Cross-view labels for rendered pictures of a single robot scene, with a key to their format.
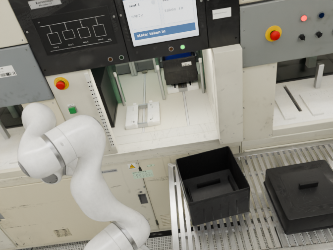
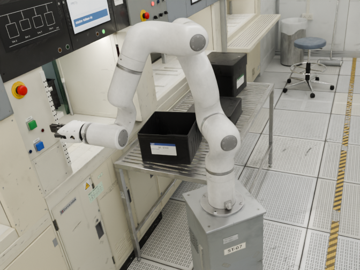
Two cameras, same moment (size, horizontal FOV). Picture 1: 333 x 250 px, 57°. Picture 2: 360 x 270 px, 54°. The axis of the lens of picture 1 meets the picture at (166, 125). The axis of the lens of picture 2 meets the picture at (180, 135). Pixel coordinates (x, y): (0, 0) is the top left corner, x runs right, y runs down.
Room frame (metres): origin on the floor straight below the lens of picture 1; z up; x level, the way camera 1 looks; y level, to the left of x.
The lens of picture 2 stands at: (0.23, 1.41, 1.79)
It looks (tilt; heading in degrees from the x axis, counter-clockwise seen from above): 29 degrees down; 293
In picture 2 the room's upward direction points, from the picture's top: 7 degrees counter-clockwise
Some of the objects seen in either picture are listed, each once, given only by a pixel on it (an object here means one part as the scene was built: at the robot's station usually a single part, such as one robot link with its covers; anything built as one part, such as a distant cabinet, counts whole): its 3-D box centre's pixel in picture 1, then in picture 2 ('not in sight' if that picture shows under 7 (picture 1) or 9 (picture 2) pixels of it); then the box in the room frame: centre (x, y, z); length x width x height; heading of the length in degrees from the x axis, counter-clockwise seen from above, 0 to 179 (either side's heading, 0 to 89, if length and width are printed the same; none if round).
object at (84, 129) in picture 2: not in sight; (89, 133); (0.99, 0.46, 1.20); 0.09 x 0.03 x 0.08; 85
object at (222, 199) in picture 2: not in sight; (220, 185); (0.58, 0.23, 0.85); 0.19 x 0.19 x 0.18
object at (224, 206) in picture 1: (211, 184); (171, 136); (0.95, -0.15, 0.85); 0.28 x 0.28 x 0.17; 3
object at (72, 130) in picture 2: not in sight; (76, 131); (1.06, 0.46, 1.20); 0.11 x 0.10 x 0.07; 175
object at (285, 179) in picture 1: (306, 192); (214, 110); (0.81, -0.55, 0.83); 0.29 x 0.29 x 0.13; 87
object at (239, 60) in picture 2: not in sight; (222, 74); (0.87, -1.03, 0.89); 0.29 x 0.29 x 0.25; 80
